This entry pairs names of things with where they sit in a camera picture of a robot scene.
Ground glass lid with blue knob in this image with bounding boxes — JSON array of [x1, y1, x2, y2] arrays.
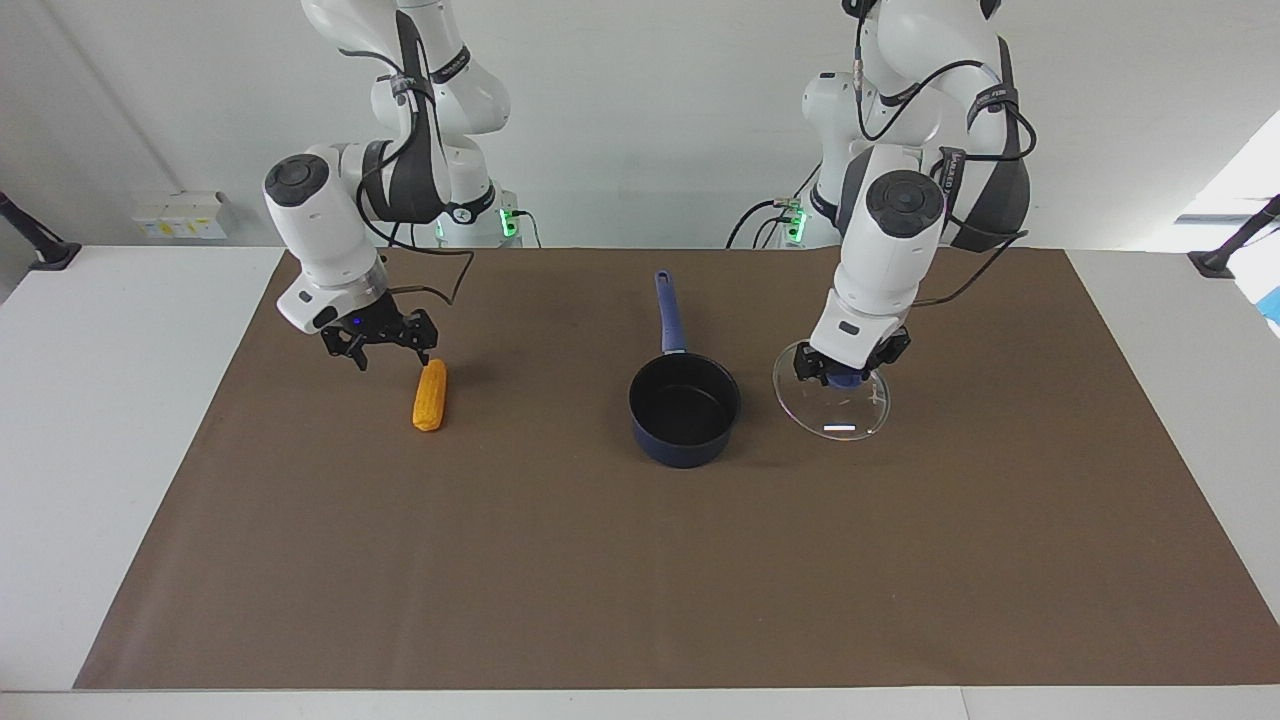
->
[[772, 339, 892, 443]]

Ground yellow corn cob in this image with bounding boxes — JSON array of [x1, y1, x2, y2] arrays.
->
[[412, 359, 449, 434]]

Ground brown table mat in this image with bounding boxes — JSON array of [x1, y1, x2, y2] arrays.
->
[[72, 247, 1280, 692]]

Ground black stand foot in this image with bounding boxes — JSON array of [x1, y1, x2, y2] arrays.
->
[[1187, 194, 1280, 280], [0, 191, 83, 272]]

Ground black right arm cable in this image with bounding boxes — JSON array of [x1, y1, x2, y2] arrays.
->
[[338, 45, 478, 308]]

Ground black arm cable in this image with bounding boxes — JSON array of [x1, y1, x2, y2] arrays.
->
[[852, 0, 1039, 307], [338, 45, 478, 308]]

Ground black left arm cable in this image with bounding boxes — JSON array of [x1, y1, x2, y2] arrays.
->
[[852, 0, 1039, 307]]

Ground blue saucepan with long handle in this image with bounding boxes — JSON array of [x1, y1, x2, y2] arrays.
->
[[628, 269, 743, 470]]

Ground black base cables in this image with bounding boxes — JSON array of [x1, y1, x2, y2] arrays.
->
[[726, 194, 807, 250]]

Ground white wall socket box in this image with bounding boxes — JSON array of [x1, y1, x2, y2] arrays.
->
[[132, 191, 230, 242]]

